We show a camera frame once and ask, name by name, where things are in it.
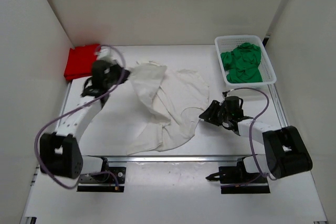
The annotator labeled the aluminium table edge rail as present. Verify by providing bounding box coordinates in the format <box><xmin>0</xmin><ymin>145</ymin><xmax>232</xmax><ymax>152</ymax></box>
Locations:
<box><xmin>102</xmin><ymin>155</ymin><xmax>245</xmax><ymax>164</ymax></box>

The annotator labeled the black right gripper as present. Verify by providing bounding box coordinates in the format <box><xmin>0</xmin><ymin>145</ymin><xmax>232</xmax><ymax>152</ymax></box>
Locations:
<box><xmin>200</xmin><ymin>101</ymin><xmax>232</xmax><ymax>126</ymax></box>

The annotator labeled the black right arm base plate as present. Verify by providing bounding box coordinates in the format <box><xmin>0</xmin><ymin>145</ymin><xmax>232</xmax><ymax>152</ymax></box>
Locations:
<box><xmin>205</xmin><ymin>161</ymin><xmax>270</xmax><ymax>195</ymax></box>

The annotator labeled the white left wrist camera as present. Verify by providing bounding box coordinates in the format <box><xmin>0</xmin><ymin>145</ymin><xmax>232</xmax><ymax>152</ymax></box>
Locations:
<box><xmin>95</xmin><ymin>48</ymin><xmax>113</xmax><ymax>62</ymax></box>

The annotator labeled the green t-shirt in basket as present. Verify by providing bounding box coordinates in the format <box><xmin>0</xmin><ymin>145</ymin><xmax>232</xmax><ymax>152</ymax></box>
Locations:
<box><xmin>220</xmin><ymin>42</ymin><xmax>263</xmax><ymax>84</ymax></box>

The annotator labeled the white plastic basket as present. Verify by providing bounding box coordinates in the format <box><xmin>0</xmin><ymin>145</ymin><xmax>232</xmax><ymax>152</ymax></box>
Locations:
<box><xmin>215</xmin><ymin>35</ymin><xmax>277</xmax><ymax>88</ymax></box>

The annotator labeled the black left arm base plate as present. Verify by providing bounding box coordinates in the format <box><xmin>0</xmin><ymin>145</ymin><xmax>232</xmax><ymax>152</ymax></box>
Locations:
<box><xmin>77</xmin><ymin>164</ymin><xmax>127</xmax><ymax>193</ymax></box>

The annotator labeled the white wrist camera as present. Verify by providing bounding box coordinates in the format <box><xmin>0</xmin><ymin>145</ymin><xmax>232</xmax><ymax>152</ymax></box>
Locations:
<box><xmin>222</xmin><ymin>91</ymin><xmax>230</xmax><ymax>97</ymax></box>
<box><xmin>95</xmin><ymin>48</ymin><xmax>113</xmax><ymax>62</ymax></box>

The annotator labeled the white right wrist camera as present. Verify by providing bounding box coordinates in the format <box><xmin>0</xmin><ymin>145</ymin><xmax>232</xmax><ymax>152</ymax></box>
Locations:
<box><xmin>222</xmin><ymin>91</ymin><xmax>230</xmax><ymax>97</ymax></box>

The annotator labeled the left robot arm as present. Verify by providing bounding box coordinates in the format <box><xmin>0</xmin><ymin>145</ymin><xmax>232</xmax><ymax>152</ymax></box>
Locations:
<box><xmin>39</xmin><ymin>60</ymin><xmax>130</xmax><ymax>179</ymax></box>

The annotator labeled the white t-shirt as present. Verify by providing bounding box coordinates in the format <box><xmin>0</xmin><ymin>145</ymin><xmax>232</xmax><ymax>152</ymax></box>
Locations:
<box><xmin>127</xmin><ymin>61</ymin><xmax>209</xmax><ymax>155</ymax></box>

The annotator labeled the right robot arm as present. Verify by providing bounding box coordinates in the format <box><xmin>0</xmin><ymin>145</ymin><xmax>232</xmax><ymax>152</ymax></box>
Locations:
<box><xmin>199</xmin><ymin>96</ymin><xmax>313</xmax><ymax>179</ymax></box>

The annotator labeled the red t-shirt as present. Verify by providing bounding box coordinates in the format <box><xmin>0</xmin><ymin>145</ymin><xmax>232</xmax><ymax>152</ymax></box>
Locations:
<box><xmin>64</xmin><ymin>44</ymin><xmax>99</xmax><ymax>81</ymax></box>

